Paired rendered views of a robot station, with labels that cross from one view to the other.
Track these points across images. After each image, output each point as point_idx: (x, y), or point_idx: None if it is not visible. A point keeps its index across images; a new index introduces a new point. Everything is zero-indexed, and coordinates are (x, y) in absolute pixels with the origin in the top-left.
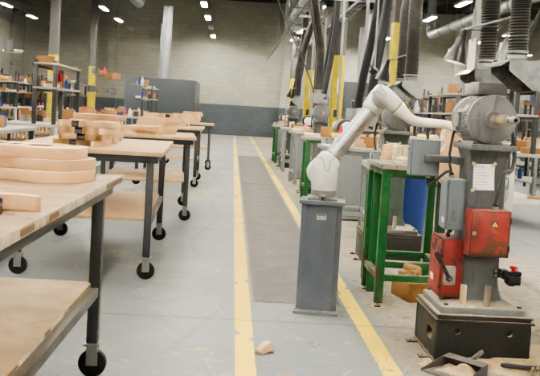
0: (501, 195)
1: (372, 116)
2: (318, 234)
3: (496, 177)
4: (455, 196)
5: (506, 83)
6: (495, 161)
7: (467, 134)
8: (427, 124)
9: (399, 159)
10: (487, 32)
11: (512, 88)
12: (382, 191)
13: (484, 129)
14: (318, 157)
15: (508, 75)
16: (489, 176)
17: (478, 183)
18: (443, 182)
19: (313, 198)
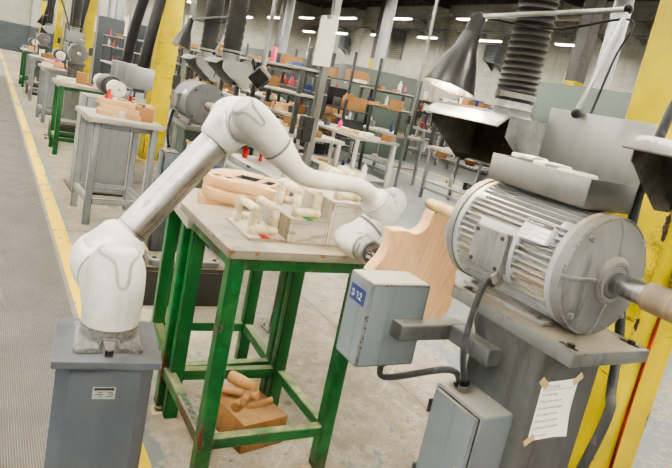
0: (573, 441)
1: (220, 157)
2: (94, 428)
3: (574, 405)
4: (484, 455)
5: (650, 191)
6: (581, 370)
7: (506, 287)
8: (329, 186)
9: (255, 231)
10: (536, 34)
11: (656, 203)
12: (226, 299)
13: (589, 305)
14: (103, 255)
15: (658, 171)
16: (564, 405)
17: (541, 425)
18: (451, 410)
19: (86, 348)
